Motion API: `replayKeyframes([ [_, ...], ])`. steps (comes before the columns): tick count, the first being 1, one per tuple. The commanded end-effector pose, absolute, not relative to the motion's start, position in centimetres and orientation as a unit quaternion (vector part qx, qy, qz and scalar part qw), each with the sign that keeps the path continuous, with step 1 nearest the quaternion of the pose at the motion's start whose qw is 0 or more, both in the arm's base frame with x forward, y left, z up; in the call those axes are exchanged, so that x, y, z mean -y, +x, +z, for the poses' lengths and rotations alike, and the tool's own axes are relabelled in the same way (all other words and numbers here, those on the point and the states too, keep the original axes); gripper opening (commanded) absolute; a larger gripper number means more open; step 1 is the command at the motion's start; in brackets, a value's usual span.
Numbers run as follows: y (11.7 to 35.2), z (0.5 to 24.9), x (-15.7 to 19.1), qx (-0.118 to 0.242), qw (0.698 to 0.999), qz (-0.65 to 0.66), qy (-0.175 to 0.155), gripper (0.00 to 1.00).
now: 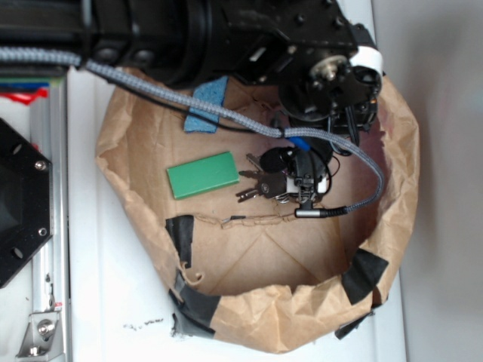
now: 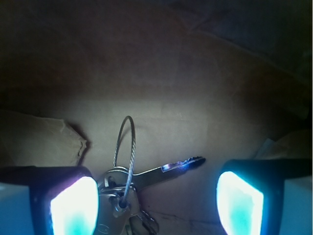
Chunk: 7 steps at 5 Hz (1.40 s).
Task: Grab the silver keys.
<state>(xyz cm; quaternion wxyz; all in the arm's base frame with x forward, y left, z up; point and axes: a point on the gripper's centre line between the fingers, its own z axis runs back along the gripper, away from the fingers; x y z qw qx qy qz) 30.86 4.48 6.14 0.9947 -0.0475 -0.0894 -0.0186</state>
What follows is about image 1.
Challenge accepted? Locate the silver key bunch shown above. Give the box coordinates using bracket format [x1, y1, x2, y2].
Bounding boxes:
[235, 153, 299, 203]

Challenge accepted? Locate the green rectangular block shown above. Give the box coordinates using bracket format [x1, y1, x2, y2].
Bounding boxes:
[167, 152, 239, 200]

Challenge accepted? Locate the blue sponge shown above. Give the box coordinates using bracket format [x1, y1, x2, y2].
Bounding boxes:
[183, 75, 231, 134]

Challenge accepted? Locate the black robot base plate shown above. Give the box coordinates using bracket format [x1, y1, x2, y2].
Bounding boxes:
[1, 120, 52, 287]

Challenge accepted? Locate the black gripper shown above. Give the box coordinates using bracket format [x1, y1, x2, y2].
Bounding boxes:
[260, 145, 335, 212]

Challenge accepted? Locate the brown paper bag bin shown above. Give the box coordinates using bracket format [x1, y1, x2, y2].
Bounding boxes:
[96, 78, 420, 353]

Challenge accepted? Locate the grey braided cable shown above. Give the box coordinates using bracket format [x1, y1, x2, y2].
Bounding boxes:
[0, 45, 385, 219]

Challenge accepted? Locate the aluminium frame rail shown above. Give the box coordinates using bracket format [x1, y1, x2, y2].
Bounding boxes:
[30, 80, 72, 361]

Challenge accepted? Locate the metal corner bracket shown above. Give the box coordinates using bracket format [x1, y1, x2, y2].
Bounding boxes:
[15, 311, 64, 361]

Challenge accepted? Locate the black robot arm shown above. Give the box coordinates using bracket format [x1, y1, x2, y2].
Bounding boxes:
[1, 1, 384, 217]

